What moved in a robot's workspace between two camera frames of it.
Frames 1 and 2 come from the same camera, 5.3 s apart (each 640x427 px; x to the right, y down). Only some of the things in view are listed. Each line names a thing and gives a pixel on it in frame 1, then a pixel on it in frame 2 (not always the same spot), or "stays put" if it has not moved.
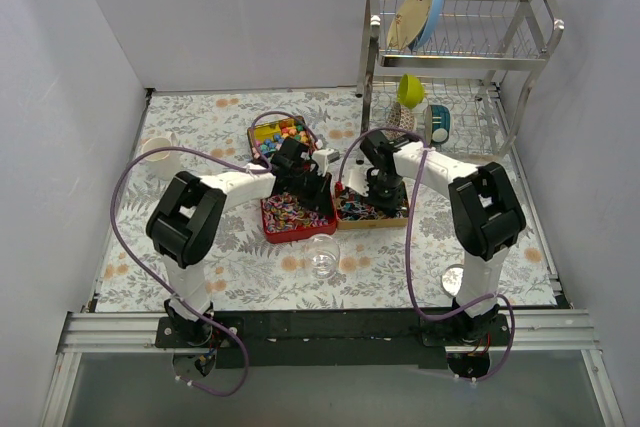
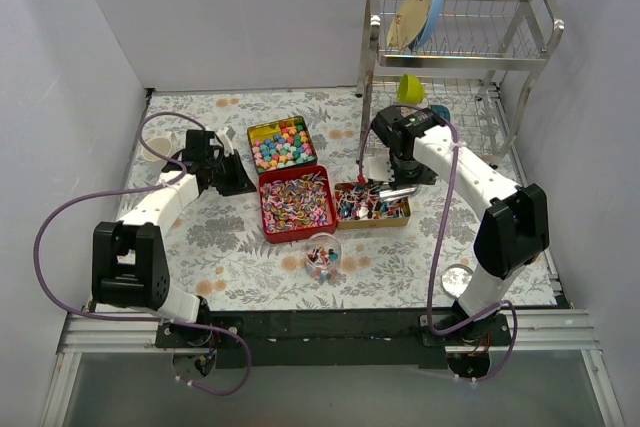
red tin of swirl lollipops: [284, 220] stays put
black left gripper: [314, 192] -> [228, 173]
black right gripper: [383, 198] -> [409, 181]
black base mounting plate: [335, 339] stays put
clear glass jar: [321, 254] stays put
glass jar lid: [452, 278] stays put
